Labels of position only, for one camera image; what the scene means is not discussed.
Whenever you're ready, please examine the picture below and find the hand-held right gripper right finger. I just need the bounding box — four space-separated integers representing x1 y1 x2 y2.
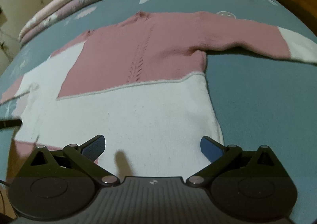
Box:
186 136 277 187

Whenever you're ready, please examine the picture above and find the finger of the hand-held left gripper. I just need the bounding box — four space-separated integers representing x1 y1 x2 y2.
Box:
0 120 21 130

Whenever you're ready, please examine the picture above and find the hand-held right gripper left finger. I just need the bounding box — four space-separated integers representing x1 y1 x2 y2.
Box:
30 134 121 187

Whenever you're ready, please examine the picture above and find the pink and white knit sweater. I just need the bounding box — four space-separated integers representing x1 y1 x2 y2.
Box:
0 11 317 177

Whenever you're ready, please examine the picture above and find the blue printed bed sheet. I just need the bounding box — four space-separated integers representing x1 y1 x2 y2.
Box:
0 0 317 222

